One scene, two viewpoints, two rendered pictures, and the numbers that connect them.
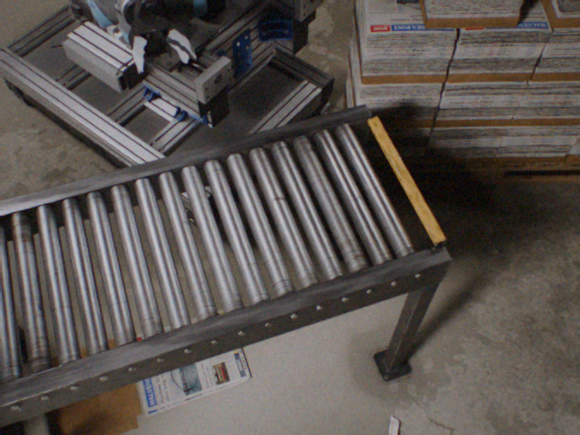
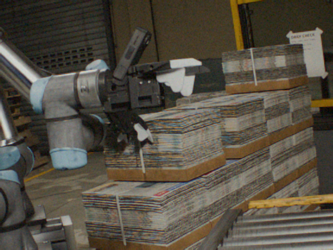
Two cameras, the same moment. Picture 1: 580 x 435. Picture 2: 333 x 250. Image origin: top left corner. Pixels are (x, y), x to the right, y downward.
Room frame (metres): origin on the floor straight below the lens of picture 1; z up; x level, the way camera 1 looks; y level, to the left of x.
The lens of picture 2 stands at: (0.37, 1.15, 1.23)
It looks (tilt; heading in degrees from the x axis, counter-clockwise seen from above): 5 degrees down; 307
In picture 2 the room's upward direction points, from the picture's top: 8 degrees counter-clockwise
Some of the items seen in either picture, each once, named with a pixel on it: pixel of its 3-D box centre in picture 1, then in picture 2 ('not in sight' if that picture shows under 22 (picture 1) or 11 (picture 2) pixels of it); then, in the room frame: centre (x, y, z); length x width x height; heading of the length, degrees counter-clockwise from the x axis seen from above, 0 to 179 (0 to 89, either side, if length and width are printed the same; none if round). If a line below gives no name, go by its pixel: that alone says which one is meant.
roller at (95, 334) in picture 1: (84, 274); not in sight; (0.70, 0.51, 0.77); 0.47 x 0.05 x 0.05; 19
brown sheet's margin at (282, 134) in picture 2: not in sight; (248, 136); (1.73, -1.24, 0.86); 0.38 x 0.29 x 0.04; 1
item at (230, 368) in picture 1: (189, 357); not in sight; (0.76, 0.36, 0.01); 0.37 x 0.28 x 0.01; 109
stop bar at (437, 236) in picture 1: (405, 177); (320, 199); (0.97, -0.31, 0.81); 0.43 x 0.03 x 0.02; 19
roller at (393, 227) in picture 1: (373, 189); (315, 219); (0.96, -0.23, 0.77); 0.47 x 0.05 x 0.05; 19
